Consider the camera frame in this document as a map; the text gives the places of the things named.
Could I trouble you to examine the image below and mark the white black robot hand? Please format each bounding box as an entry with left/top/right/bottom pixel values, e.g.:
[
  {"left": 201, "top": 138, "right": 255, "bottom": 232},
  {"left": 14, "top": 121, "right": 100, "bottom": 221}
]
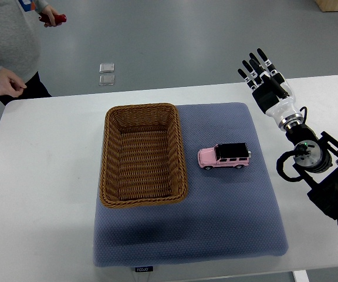
[{"left": 238, "top": 48, "right": 303, "bottom": 130}]

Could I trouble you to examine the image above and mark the red handheld device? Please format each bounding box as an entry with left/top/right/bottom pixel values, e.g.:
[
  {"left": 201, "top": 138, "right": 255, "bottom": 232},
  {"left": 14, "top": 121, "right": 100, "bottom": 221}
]
[{"left": 39, "top": 13, "right": 67, "bottom": 25}]

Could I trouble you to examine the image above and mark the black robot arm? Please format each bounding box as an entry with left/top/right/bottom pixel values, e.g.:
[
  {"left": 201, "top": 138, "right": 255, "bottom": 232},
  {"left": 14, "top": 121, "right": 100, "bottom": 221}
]
[{"left": 238, "top": 49, "right": 338, "bottom": 268}]

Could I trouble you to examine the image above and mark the pink toy car black roof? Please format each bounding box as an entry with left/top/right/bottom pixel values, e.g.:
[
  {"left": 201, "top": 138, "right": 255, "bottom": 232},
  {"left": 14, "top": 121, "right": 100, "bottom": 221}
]
[{"left": 197, "top": 143, "right": 252, "bottom": 170}]

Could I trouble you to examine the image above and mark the brown wicker basket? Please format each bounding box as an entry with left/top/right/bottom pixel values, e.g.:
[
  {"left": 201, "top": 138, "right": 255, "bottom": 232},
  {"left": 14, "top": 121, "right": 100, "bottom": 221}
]
[{"left": 99, "top": 103, "right": 188, "bottom": 209}]

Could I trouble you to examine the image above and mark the person's left hand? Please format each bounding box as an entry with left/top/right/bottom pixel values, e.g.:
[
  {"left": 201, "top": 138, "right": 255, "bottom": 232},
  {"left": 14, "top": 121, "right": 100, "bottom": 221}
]
[{"left": 39, "top": 5, "right": 61, "bottom": 28}]

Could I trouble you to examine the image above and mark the person's right hand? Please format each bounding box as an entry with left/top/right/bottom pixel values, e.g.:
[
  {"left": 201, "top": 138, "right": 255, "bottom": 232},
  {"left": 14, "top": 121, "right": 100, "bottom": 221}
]
[{"left": 0, "top": 68, "right": 27, "bottom": 98}]

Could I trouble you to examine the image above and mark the wooden box corner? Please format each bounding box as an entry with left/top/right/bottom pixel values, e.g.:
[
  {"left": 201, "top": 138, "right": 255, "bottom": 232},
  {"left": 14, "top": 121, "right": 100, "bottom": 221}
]
[{"left": 315, "top": 0, "right": 338, "bottom": 12}]

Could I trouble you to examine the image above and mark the blue-grey fabric mat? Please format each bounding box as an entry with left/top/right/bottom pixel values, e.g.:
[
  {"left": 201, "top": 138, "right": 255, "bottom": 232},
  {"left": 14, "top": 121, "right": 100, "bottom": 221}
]
[{"left": 93, "top": 102, "right": 288, "bottom": 267}]

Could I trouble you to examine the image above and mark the upper metal floor plate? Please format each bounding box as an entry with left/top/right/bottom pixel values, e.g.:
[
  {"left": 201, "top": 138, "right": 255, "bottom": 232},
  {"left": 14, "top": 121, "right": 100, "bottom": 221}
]
[{"left": 99, "top": 63, "right": 114, "bottom": 73}]

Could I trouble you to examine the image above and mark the person in grey sweater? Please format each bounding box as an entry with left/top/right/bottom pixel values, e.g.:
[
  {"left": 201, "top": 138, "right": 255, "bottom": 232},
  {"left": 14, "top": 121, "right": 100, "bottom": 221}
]
[{"left": 0, "top": 1, "right": 50, "bottom": 105}]

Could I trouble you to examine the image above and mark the black cable loop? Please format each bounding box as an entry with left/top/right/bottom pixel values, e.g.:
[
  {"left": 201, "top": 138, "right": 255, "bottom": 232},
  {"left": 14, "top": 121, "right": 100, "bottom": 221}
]
[{"left": 276, "top": 150, "right": 306, "bottom": 182}]

